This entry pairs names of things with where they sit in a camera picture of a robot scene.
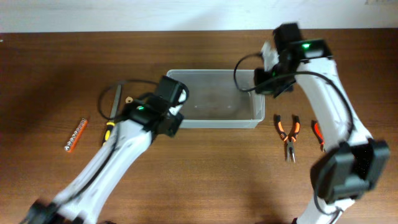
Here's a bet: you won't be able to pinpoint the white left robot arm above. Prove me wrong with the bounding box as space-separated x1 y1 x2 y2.
22 76 190 223

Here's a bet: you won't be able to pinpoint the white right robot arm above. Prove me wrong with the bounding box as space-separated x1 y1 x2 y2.
254 23 390 223

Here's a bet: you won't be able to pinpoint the yellow black metal file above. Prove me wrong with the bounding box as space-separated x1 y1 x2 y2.
102 85 122 145

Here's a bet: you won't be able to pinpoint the orange black needle-nose pliers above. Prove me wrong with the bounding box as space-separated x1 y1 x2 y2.
274 114 301 163

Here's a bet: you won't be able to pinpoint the red black cutting pliers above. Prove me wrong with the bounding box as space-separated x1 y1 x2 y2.
311 120 325 152

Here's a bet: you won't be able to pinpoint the orange scraper wooden handle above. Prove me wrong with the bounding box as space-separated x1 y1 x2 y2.
125 96 133 103

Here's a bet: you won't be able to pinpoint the orange socket bit holder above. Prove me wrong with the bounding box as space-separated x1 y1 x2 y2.
64 118 88 153

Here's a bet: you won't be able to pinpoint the clear plastic container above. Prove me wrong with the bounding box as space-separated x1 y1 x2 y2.
167 69 266 129

